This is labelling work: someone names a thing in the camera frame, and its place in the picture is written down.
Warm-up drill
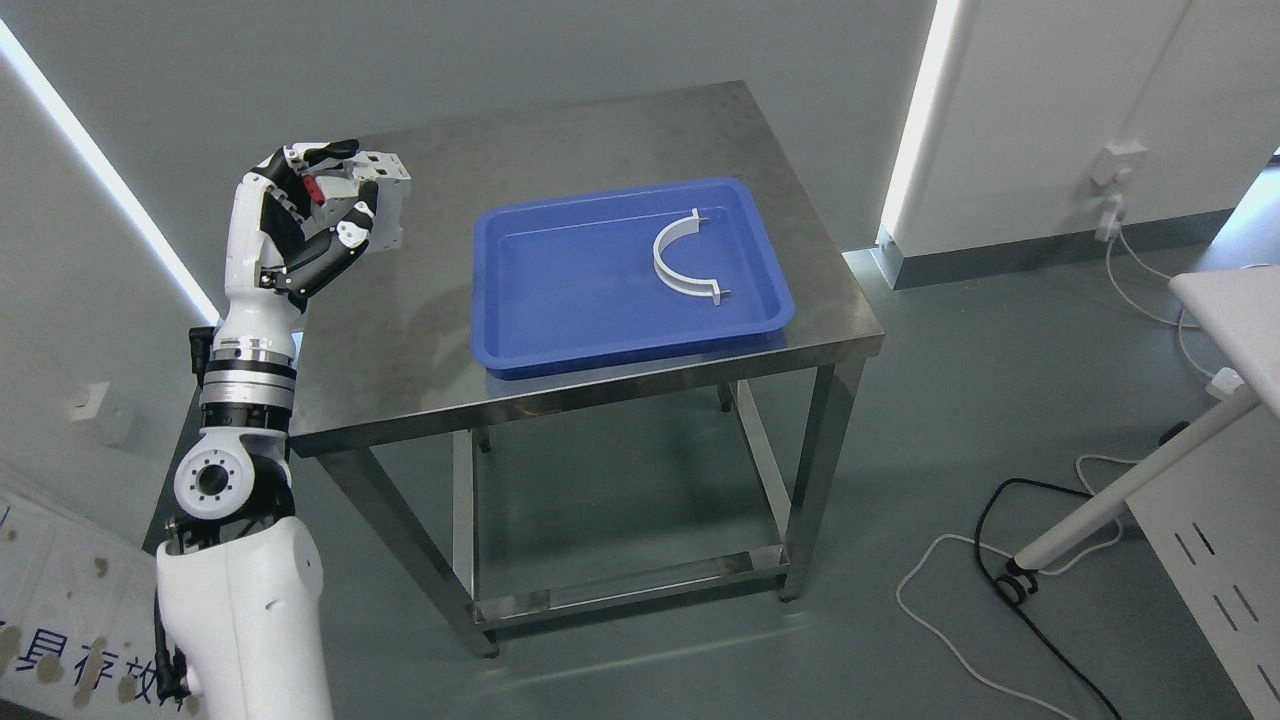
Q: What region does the white wall socket with plug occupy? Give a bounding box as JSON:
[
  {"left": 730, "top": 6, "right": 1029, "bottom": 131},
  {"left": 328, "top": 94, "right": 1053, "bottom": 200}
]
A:
[{"left": 1091, "top": 138, "right": 1147, "bottom": 243}]

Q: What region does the white wall switch box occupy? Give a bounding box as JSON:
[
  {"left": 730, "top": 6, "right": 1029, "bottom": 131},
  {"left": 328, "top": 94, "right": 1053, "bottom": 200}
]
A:
[{"left": 70, "top": 380, "right": 114, "bottom": 427}]

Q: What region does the white power strip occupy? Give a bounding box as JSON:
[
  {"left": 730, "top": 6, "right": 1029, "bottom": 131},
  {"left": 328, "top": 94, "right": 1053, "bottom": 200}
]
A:
[{"left": 1204, "top": 366, "right": 1245, "bottom": 401}]

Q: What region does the white circuit breaker red switch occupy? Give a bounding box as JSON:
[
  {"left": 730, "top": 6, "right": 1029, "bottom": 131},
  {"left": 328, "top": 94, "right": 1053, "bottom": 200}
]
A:
[{"left": 305, "top": 151, "right": 413, "bottom": 252}]

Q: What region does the black cable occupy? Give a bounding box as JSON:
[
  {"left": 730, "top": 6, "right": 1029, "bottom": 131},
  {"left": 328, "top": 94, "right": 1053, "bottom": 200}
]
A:
[{"left": 975, "top": 420, "right": 1190, "bottom": 720}]

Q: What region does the white curved pipe clamp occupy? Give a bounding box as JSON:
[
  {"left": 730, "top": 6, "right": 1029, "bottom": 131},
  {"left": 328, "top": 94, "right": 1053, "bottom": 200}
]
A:
[{"left": 650, "top": 208, "right": 731, "bottom": 307}]

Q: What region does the blue plastic tray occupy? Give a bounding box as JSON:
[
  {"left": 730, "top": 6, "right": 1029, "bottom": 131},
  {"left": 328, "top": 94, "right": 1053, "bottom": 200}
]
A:
[{"left": 470, "top": 177, "right": 796, "bottom": 380}]

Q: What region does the stainless steel table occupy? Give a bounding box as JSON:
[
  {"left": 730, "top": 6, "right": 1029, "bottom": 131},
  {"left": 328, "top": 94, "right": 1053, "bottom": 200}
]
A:
[{"left": 291, "top": 79, "right": 884, "bottom": 659}]

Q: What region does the white desk with leg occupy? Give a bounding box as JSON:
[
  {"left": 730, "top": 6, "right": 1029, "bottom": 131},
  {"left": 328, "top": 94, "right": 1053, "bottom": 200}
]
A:
[{"left": 995, "top": 265, "right": 1279, "bottom": 719}]

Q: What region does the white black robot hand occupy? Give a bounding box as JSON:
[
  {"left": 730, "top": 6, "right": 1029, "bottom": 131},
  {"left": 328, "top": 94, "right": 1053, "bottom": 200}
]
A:
[{"left": 214, "top": 138, "right": 379, "bottom": 355}]

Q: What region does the white cable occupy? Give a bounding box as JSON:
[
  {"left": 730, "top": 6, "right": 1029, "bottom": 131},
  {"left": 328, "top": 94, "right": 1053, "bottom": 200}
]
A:
[{"left": 895, "top": 225, "right": 1271, "bottom": 720}]

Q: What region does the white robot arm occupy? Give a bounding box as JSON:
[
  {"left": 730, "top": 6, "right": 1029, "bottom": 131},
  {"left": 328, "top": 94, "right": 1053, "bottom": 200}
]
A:
[{"left": 154, "top": 327, "right": 334, "bottom": 719}]

